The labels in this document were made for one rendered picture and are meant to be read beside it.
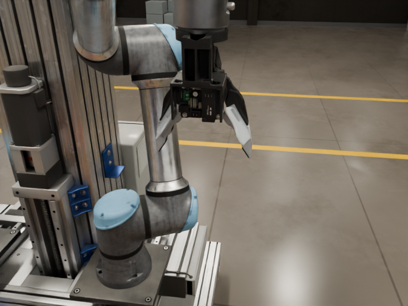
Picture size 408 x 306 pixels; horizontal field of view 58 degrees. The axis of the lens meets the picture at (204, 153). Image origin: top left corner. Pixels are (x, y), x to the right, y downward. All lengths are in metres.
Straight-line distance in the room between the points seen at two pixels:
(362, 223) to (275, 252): 0.79
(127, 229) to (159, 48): 0.44
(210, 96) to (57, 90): 0.61
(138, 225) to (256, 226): 2.01
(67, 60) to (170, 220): 0.47
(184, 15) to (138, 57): 0.42
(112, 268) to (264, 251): 1.79
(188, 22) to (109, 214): 0.56
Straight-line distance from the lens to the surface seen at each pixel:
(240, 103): 0.56
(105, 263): 1.03
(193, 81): 0.49
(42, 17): 1.00
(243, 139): 0.54
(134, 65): 0.91
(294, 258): 2.69
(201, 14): 0.48
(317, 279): 2.59
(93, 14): 0.68
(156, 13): 8.00
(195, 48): 0.48
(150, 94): 0.92
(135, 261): 1.02
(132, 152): 1.32
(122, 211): 0.92
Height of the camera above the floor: 1.80
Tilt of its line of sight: 28 degrees down
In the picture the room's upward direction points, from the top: straight up
